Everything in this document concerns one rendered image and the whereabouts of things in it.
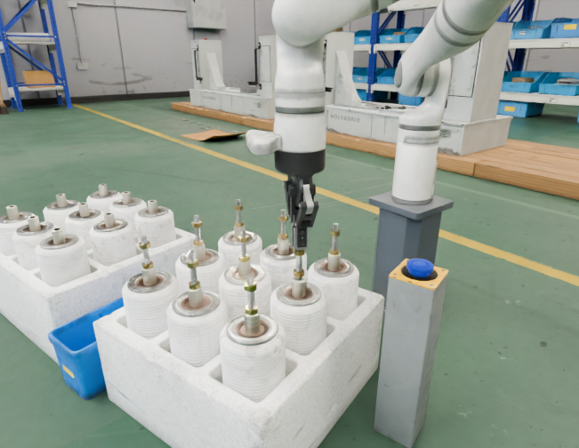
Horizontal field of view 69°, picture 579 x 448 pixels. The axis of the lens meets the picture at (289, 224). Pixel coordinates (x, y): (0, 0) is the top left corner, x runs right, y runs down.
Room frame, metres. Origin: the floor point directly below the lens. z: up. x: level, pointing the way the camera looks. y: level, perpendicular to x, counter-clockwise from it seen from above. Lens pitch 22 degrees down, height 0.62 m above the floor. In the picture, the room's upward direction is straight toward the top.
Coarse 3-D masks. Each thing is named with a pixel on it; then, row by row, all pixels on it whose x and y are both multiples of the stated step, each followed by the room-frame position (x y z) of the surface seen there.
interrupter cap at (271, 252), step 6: (270, 246) 0.79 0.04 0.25; (276, 246) 0.79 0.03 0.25; (270, 252) 0.76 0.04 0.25; (276, 252) 0.77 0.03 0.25; (288, 252) 0.77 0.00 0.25; (270, 258) 0.74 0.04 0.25; (276, 258) 0.73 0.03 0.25; (282, 258) 0.73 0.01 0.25; (288, 258) 0.73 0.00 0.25; (294, 258) 0.74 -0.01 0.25
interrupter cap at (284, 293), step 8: (280, 288) 0.62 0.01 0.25; (288, 288) 0.62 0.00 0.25; (312, 288) 0.62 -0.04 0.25; (280, 296) 0.59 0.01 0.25; (288, 296) 0.60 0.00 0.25; (304, 296) 0.60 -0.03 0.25; (312, 296) 0.59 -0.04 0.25; (320, 296) 0.59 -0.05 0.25; (288, 304) 0.57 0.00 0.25; (296, 304) 0.57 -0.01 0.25; (304, 304) 0.57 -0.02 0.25; (312, 304) 0.58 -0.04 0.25
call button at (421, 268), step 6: (408, 264) 0.56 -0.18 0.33; (414, 264) 0.56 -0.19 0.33; (420, 264) 0.56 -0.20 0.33; (426, 264) 0.56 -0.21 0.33; (432, 264) 0.56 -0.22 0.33; (408, 270) 0.57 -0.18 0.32; (414, 270) 0.55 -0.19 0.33; (420, 270) 0.55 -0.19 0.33; (426, 270) 0.55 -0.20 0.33; (432, 270) 0.55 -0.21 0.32; (420, 276) 0.55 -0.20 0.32
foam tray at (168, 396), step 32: (352, 320) 0.63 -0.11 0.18; (128, 352) 0.57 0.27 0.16; (160, 352) 0.55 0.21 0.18; (288, 352) 0.55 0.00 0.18; (320, 352) 0.55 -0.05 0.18; (352, 352) 0.61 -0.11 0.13; (128, 384) 0.58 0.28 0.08; (160, 384) 0.52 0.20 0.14; (192, 384) 0.48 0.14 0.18; (288, 384) 0.48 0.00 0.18; (320, 384) 0.52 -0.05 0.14; (352, 384) 0.62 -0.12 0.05; (160, 416) 0.53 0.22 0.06; (192, 416) 0.48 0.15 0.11; (224, 416) 0.44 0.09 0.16; (256, 416) 0.42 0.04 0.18; (288, 416) 0.45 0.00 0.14; (320, 416) 0.52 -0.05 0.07
